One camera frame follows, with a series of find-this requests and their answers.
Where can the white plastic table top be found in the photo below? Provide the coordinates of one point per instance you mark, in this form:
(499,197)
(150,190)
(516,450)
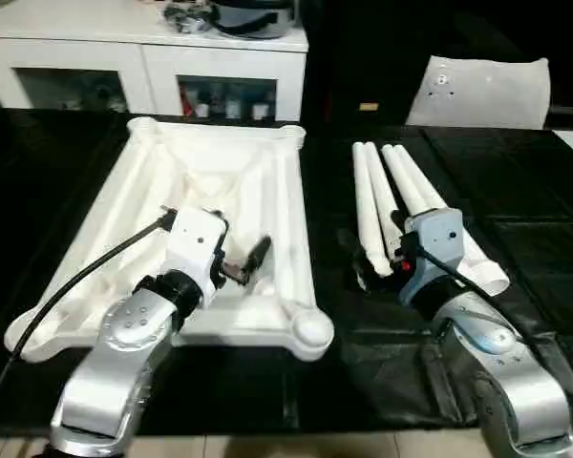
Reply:
(286,191)

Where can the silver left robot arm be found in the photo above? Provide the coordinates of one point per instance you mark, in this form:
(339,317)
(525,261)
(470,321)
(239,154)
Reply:
(114,372)

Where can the small yellow label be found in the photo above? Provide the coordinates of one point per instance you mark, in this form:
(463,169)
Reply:
(370,106)

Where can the black work mat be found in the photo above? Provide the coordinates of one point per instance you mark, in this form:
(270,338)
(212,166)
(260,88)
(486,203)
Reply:
(52,191)

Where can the grey helmet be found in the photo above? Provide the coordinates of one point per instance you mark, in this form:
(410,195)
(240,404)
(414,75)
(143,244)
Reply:
(253,19)

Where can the white cabinet with glass doors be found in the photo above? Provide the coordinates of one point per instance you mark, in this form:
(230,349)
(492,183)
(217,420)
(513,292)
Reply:
(100,52)

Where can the black cabinet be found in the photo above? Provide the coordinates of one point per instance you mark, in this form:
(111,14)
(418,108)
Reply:
(353,57)

